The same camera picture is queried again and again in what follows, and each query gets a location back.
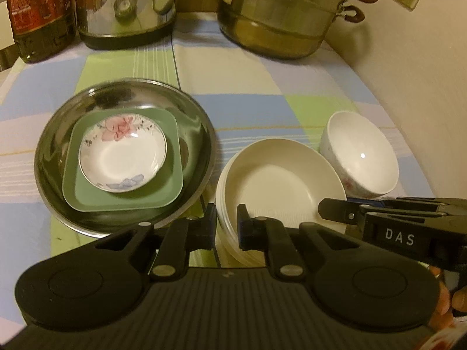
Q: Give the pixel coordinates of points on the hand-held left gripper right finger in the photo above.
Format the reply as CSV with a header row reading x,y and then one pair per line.
x,y
243,228

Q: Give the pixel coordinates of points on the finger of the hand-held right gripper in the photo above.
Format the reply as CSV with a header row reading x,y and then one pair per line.
x,y
339,211
408,205

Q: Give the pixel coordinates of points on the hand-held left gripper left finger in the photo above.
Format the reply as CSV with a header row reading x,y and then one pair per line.
x,y
209,228

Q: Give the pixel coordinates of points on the white ceramic bowl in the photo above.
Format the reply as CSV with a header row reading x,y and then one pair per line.
x,y
361,164

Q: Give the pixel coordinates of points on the cream plastic bowl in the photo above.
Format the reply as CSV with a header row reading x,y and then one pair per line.
x,y
277,186

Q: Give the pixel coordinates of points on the green square plate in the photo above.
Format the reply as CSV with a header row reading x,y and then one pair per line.
x,y
164,191

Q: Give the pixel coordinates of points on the white floral saucer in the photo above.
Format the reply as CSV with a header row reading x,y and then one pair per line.
x,y
124,156

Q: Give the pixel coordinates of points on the shallow stainless steel plate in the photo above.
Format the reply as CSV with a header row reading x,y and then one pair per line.
x,y
56,153

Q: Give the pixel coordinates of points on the person's right hand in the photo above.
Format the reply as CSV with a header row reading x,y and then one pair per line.
x,y
445,297

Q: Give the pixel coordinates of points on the checked pastel tablecloth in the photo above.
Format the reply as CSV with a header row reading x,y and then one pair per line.
x,y
255,98

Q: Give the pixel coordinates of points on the stainless steel steamer pot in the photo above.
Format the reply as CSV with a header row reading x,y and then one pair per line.
x,y
277,18

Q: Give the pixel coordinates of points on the stainless steel kettle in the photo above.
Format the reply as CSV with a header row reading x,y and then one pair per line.
x,y
109,31

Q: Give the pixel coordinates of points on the cooking oil bottle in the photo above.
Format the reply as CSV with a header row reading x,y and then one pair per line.
x,y
36,14

